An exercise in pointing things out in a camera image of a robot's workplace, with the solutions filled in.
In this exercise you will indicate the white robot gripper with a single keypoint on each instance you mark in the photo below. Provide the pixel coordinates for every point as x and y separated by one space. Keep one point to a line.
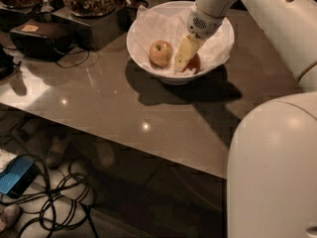
203 24

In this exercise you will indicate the red apple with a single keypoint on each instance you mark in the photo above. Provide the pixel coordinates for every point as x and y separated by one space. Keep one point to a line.
194 65

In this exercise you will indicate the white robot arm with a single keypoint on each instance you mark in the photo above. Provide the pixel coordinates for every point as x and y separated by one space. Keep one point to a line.
272 164

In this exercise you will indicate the yellow-green apple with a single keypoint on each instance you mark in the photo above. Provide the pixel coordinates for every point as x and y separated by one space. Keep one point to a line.
161 53

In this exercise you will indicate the white ceramic bowl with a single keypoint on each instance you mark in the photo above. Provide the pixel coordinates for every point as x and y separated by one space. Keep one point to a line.
142 55

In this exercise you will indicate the white paper liner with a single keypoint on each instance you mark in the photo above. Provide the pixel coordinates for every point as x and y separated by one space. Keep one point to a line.
158 27

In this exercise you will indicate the black cup with scoop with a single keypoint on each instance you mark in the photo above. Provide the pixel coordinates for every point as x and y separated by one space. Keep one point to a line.
127 13

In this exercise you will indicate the metal stand box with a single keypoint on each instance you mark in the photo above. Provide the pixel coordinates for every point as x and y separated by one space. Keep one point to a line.
97 32

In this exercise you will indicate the metal scoop with cup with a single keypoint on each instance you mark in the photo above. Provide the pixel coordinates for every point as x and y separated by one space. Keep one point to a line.
44 11

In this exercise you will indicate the black device with label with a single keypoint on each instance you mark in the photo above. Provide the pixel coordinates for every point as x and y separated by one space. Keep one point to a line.
42 41

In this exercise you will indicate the black object left edge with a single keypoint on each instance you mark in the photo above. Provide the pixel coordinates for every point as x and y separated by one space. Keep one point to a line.
6 64

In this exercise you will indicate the blue foot pedal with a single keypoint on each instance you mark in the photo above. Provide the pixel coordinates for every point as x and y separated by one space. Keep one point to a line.
17 176

